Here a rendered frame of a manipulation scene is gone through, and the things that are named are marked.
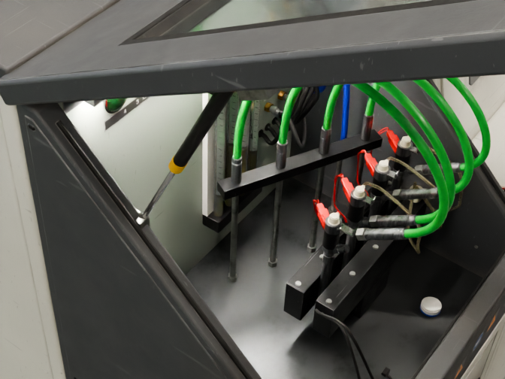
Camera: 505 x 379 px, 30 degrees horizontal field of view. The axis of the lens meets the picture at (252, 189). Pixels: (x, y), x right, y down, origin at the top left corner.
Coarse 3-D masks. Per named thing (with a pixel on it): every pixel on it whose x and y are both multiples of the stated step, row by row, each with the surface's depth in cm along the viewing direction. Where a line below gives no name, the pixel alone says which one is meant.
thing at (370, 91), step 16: (384, 96) 132; (240, 112) 152; (400, 112) 132; (240, 128) 154; (240, 144) 158; (416, 144) 132; (240, 160) 160; (432, 160) 133; (448, 208) 137; (432, 224) 140
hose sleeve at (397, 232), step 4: (376, 228) 150; (396, 228) 147; (400, 228) 146; (404, 228) 145; (364, 232) 150; (368, 232) 150; (372, 232) 149; (376, 232) 149; (380, 232) 148; (384, 232) 147; (388, 232) 147; (392, 232) 146; (396, 232) 146; (400, 232) 145; (364, 236) 150; (368, 236) 150; (372, 236) 149; (376, 236) 149; (380, 236) 148; (384, 236) 148; (388, 236) 147; (392, 236) 146; (396, 236) 146; (400, 236) 145
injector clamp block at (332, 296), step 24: (384, 240) 172; (408, 240) 182; (312, 264) 167; (336, 264) 171; (360, 264) 168; (384, 264) 175; (288, 288) 165; (312, 288) 165; (336, 288) 164; (360, 288) 168; (384, 288) 183; (288, 312) 169; (336, 312) 162; (360, 312) 177
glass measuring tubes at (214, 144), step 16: (208, 96) 157; (224, 112) 159; (256, 112) 170; (224, 128) 162; (256, 128) 173; (208, 144) 165; (224, 144) 165; (256, 144) 176; (208, 160) 167; (224, 160) 168; (256, 160) 179; (208, 176) 170; (224, 176) 176; (208, 192) 173; (256, 192) 184; (208, 208) 176; (224, 208) 179; (240, 208) 182; (208, 224) 178; (224, 224) 179
